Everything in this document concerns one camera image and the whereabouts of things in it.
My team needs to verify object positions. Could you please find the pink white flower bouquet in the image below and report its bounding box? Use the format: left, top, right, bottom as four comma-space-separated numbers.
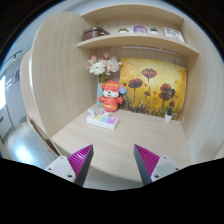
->
88, 52, 122, 83

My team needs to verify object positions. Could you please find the white pastel power strip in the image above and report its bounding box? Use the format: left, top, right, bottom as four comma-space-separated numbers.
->
86, 115, 118, 130

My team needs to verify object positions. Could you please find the small green plant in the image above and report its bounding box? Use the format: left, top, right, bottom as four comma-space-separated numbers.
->
118, 28, 129, 33
150, 27, 159, 34

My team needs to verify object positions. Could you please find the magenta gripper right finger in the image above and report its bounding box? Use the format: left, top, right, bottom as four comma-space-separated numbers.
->
134, 145, 180, 185

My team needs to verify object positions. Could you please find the white framed card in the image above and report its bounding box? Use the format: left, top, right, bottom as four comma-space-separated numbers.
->
164, 27, 184, 42

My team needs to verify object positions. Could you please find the yellow poppy painting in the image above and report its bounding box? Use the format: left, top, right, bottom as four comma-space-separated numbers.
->
120, 58, 187, 120

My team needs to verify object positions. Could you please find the small green plant left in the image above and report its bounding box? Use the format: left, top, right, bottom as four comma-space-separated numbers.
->
118, 28, 129, 33

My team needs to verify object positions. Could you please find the purple round number sign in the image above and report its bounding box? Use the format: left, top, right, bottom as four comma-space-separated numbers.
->
133, 25, 149, 33

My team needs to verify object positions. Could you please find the red plush doll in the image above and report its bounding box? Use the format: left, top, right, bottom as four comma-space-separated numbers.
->
98, 80, 126, 112

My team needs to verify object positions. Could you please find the wooden wall shelf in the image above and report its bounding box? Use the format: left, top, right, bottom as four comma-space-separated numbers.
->
77, 33, 199, 56

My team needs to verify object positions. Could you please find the small white potted plant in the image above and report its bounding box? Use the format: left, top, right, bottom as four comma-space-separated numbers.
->
165, 101, 175, 123

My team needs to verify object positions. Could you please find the light blue vase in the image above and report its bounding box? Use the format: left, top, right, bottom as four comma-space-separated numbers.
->
96, 83, 104, 108

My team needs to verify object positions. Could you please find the small green plant right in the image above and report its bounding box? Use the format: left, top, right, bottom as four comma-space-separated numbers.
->
150, 27, 159, 34

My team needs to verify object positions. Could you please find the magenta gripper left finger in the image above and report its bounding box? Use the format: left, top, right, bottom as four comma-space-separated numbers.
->
45, 145, 94, 186

